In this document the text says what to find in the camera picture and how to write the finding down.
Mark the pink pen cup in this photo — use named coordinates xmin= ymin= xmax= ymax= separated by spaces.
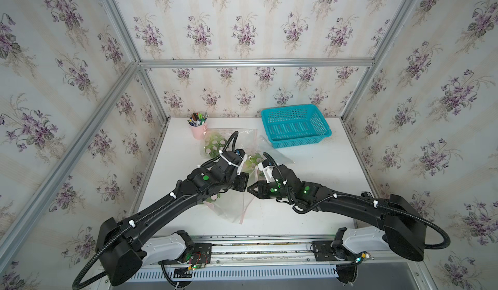
xmin=190 ymin=122 xmax=208 ymax=140

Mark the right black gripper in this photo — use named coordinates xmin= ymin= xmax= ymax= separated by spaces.
xmin=247 ymin=180 xmax=296 ymax=201

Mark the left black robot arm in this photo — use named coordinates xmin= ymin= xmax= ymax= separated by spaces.
xmin=72 ymin=131 xmax=247 ymax=289

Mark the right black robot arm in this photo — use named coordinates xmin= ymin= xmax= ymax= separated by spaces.
xmin=247 ymin=153 xmax=451 ymax=261

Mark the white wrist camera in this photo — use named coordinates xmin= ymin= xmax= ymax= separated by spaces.
xmin=258 ymin=160 xmax=275 ymax=183
xmin=236 ymin=154 xmax=248 ymax=175

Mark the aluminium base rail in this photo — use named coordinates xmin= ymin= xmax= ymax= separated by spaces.
xmin=142 ymin=234 xmax=349 ymax=267

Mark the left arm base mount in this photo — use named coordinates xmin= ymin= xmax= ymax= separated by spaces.
xmin=174 ymin=230 xmax=213 ymax=269

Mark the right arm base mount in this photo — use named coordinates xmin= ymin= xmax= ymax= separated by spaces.
xmin=310 ymin=227 xmax=364 ymax=264

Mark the teal plastic basket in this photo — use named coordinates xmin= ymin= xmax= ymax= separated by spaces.
xmin=261 ymin=104 xmax=332 ymax=149

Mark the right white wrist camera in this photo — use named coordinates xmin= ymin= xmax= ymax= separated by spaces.
xmin=258 ymin=160 xmax=275 ymax=183

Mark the chinese cabbage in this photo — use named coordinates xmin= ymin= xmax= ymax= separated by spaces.
xmin=243 ymin=153 xmax=264 ymax=173
xmin=203 ymin=132 xmax=228 ymax=159

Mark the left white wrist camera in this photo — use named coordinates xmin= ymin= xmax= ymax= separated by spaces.
xmin=236 ymin=154 xmax=248 ymax=175

